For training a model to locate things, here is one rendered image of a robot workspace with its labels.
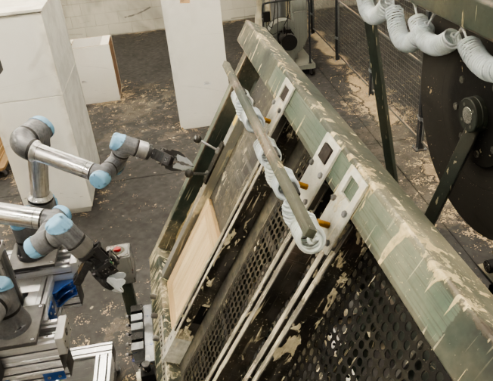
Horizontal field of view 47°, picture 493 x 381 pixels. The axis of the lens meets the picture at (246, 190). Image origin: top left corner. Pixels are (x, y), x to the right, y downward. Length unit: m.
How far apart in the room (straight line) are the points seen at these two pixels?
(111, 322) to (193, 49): 3.16
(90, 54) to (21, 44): 2.79
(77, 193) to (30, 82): 1.01
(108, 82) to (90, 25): 3.27
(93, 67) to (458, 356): 6.73
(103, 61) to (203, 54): 1.69
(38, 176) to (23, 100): 2.07
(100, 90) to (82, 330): 4.13
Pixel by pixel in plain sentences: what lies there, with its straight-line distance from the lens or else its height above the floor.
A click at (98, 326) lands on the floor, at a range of 3.95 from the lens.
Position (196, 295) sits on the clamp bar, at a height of 1.21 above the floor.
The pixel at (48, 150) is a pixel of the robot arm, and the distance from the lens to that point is 2.48.
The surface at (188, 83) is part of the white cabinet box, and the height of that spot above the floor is 0.52.
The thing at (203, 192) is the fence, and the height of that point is 1.32.
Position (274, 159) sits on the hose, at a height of 1.98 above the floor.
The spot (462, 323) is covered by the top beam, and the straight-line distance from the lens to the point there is 0.95.
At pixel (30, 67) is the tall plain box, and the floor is 1.33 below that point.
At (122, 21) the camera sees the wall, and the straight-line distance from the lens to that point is 10.51.
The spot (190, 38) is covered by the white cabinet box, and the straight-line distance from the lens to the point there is 6.02.
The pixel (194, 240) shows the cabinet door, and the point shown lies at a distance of 2.49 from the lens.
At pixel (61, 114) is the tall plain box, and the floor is 0.93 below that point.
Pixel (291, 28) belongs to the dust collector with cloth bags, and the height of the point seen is 0.58.
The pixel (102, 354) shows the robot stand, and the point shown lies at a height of 0.23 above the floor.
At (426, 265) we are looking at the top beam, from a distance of 1.03.
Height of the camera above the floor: 2.59
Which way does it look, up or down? 31 degrees down
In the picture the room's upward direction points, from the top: 6 degrees counter-clockwise
